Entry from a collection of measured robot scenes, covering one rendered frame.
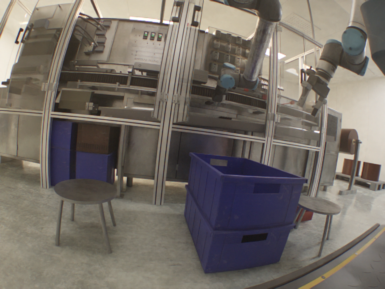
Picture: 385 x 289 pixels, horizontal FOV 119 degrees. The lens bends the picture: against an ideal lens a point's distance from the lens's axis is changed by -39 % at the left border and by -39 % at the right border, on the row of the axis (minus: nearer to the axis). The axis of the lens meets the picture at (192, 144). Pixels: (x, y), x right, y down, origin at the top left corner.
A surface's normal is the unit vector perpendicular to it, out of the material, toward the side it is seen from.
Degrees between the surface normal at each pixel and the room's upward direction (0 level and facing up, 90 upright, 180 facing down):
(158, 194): 90
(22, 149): 90
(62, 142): 90
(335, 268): 0
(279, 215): 90
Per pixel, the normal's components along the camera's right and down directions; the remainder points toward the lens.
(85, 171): 0.22, 0.08
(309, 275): 0.13, -0.99
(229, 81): -0.24, 0.70
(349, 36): -0.79, 0.01
